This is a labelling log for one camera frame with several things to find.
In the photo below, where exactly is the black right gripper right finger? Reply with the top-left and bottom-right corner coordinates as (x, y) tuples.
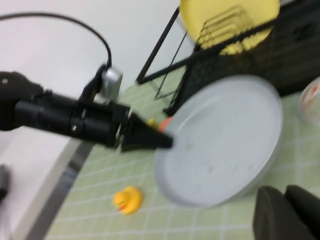
(284, 184), (320, 240)

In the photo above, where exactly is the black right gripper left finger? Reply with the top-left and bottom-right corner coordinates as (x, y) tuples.
(252, 186), (316, 240)

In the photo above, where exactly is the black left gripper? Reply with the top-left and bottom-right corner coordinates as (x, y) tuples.
(71, 99), (175, 153)

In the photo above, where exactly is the grey round plate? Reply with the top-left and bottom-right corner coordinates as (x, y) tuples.
(153, 74), (284, 209)

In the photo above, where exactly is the yellow round plate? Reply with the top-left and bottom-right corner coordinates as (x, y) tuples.
(179, 0), (281, 56)

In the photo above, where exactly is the green checked tablecloth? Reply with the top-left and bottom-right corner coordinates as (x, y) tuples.
(46, 67), (320, 240)

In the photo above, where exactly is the yellow rubber duck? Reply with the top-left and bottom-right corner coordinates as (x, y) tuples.
(112, 186), (144, 216)

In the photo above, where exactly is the white double-sided tape roll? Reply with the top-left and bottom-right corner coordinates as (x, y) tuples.
(298, 76), (320, 126)

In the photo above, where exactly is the white side table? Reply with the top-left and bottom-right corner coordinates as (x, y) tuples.
(0, 129), (94, 240)

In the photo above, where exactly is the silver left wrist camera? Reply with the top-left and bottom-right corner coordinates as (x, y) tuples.
(96, 64), (124, 104)

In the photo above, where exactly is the black camera cable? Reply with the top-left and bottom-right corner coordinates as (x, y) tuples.
(0, 13), (113, 69)

